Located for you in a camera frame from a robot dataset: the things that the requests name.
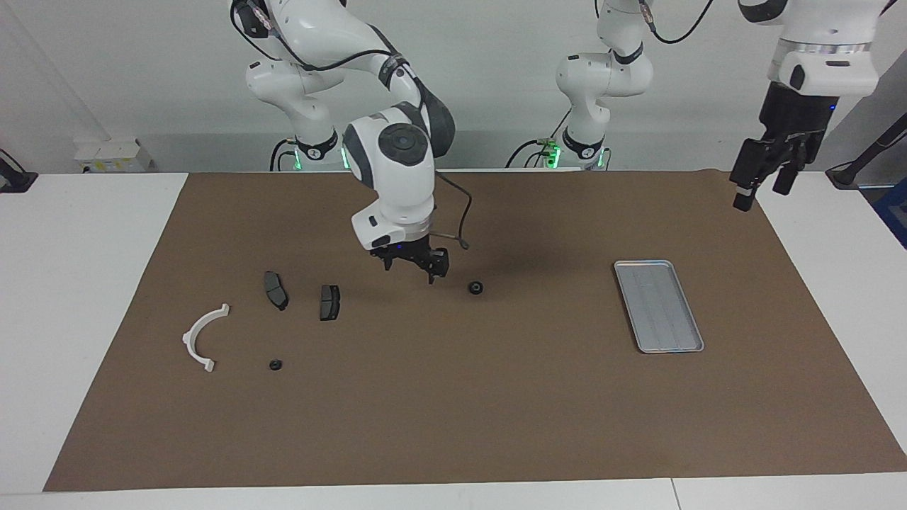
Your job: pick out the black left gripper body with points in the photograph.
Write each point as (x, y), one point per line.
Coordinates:
(793, 113)

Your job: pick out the blue crate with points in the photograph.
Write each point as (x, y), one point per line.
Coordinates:
(894, 212)

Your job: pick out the short grey brake pad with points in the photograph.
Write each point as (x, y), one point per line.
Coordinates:
(330, 303)

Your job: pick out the long grey brake pad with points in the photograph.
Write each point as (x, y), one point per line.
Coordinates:
(276, 290)

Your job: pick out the silver metal tray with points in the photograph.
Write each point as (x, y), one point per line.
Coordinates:
(655, 304)

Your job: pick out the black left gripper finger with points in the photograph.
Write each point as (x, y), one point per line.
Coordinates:
(790, 170)
(747, 173)

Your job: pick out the white curved plastic bracket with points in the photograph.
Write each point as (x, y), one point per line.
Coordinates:
(190, 341)

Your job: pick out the black clamp mount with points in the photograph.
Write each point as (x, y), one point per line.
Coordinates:
(15, 178)

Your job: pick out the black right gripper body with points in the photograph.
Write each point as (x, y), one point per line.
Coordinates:
(411, 253)

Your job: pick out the large brown table mat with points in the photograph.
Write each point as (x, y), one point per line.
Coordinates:
(453, 411)

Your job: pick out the black angled stand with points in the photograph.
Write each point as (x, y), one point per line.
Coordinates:
(868, 152)

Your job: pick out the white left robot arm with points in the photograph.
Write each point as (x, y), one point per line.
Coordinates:
(602, 78)

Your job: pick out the large black bearing gear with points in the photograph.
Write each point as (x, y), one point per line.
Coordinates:
(476, 287)

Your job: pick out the white power strip box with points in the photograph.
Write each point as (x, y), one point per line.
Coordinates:
(113, 156)

